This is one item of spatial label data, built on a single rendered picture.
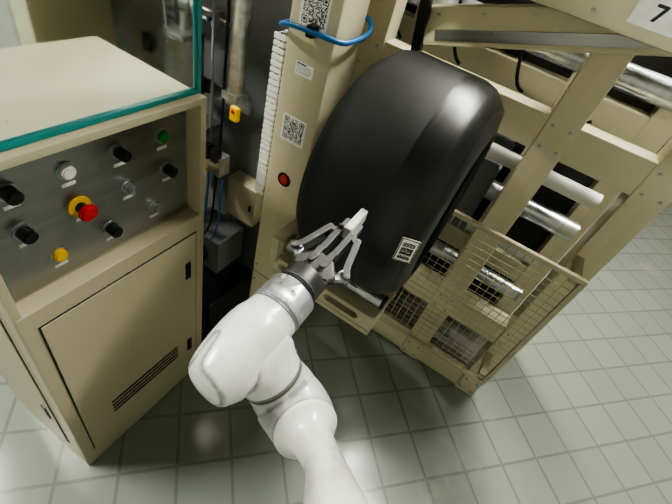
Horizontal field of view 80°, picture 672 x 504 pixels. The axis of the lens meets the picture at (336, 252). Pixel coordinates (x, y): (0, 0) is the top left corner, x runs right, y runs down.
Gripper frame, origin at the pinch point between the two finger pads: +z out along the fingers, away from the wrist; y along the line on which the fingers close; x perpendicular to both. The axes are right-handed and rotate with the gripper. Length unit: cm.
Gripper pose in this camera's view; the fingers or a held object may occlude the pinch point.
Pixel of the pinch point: (355, 223)
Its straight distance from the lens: 79.8
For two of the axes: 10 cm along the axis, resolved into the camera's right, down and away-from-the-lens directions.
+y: -8.3, -5.1, 2.3
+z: 5.3, -6.0, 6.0
